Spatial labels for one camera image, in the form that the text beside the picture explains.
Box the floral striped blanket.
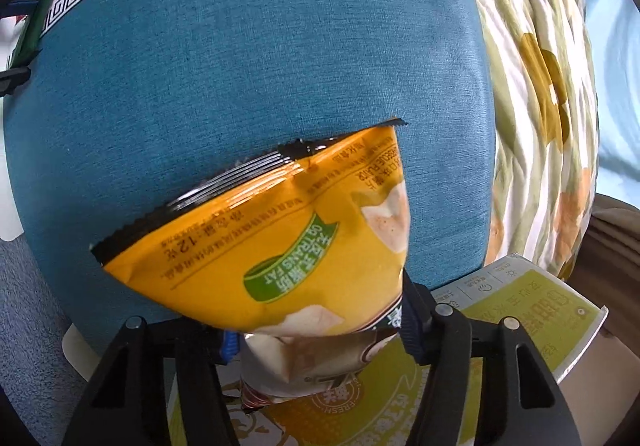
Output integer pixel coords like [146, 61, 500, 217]
[450, 0, 601, 282]

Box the yellow-green cardboard box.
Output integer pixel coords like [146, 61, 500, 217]
[165, 253, 608, 446]

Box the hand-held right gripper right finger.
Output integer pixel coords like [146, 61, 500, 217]
[397, 271, 583, 446]

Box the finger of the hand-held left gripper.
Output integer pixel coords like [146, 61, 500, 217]
[0, 67, 32, 95]

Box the beige curtain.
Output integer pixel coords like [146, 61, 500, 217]
[570, 193, 640, 357]

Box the teal cloth with patterned border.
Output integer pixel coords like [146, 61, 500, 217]
[5, 0, 496, 367]

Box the yellow snack packet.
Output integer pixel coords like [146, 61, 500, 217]
[89, 117, 412, 416]

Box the light blue cloth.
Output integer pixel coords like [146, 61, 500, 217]
[565, 0, 640, 217]

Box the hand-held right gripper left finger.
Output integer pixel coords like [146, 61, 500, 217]
[60, 313, 243, 446]

